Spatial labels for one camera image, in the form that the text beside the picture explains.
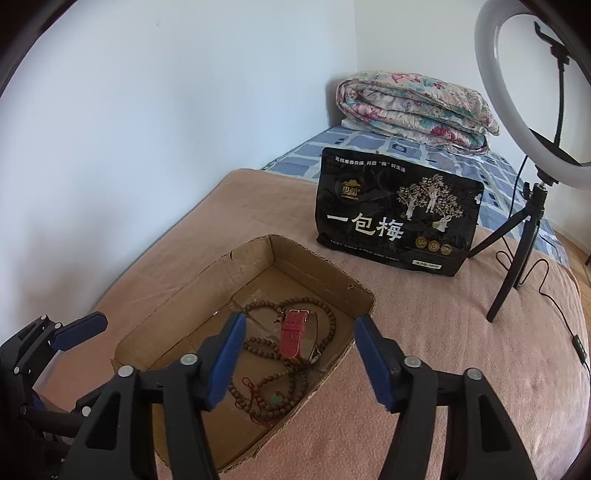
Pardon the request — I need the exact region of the white ring light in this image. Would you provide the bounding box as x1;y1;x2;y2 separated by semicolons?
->
475;0;591;190

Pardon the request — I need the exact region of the wristwatch with red strap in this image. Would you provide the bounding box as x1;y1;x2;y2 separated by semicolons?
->
276;309;324;365

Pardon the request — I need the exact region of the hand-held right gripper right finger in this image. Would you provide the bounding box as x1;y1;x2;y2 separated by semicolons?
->
353;314;539;480

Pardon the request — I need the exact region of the black snack bag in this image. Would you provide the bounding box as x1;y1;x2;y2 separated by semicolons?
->
315;147;485;278

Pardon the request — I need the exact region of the blue checked bed sheet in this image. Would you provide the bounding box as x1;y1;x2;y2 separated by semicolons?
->
261;126;568;266

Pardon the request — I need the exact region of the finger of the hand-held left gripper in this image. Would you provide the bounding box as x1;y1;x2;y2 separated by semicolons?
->
0;311;109;376
18;390;100;438

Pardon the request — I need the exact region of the wooden bead necklace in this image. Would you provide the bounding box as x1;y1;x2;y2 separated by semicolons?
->
228;298;342;423

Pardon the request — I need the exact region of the folded floral quilt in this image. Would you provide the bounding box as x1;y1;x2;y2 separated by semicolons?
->
335;70;502;155

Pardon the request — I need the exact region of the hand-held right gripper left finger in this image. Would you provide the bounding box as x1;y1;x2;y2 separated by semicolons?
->
58;311;247;480

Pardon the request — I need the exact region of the black phone holder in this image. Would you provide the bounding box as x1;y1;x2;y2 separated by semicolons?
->
533;21;591;167

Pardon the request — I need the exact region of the cardboard box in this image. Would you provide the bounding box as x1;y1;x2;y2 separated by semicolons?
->
110;234;377;475

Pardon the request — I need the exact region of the black cable with inline controller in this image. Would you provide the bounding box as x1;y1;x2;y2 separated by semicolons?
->
496;157;591;370

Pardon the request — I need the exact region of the black tripod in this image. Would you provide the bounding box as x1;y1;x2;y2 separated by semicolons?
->
468;182;550;323

